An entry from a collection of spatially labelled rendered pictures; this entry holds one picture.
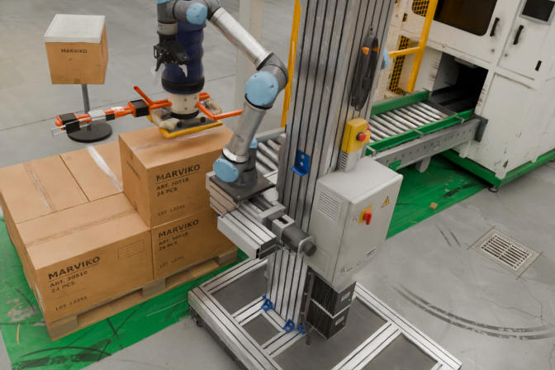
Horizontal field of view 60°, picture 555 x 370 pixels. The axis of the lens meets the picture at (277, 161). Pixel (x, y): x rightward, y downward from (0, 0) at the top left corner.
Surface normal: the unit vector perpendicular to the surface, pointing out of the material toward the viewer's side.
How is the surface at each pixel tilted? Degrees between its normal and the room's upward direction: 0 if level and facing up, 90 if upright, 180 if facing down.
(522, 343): 0
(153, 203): 90
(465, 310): 0
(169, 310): 0
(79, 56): 90
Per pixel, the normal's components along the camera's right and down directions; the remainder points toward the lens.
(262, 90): -0.31, 0.37
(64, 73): 0.22, 0.54
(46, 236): 0.10, -0.84
